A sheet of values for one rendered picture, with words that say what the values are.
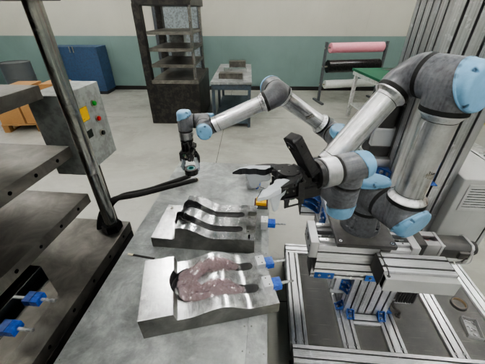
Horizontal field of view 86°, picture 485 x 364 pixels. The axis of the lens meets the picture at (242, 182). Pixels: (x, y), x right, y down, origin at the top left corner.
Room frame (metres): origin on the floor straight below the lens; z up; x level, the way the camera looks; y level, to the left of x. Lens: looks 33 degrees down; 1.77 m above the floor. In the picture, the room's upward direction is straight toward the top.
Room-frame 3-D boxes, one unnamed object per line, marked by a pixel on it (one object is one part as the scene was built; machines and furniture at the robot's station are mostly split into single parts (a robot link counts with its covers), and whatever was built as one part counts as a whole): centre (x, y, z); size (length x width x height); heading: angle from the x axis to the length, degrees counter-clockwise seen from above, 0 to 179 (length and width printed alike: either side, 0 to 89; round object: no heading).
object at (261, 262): (0.77, -0.12, 0.85); 0.13 x 0.05 x 0.05; 102
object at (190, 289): (0.67, 0.13, 0.90); 0.26 x 0.18 x 0.08; 102
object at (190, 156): (1.32, 0.30, 1.14); 0.09 x 0.08 x 0.12; 174
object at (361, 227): (0.81, -0.48, 1.09); 0.15 x 0.15 x 0.10
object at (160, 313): (0.66, 0.13, 0.85); 0.50 x 0.26 x 0.11; 102
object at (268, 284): (0.67, -0.14, 0.85); 0.13 x 0.05 x 0.05; 102
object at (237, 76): (5.55, 0.17, 0.46); 1.90 x 0.70 x 0.92; 179
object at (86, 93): (1.30, 0.86, 0.73); 0.30 x 0.22 x 1.47; 175
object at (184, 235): (1.02, 0.18, 0.87); 0.50 x 0.26 x 0.14; 85
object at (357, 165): (0.59, -0.28, 1.43); 0.11 x 0.08 x 0.09; 111
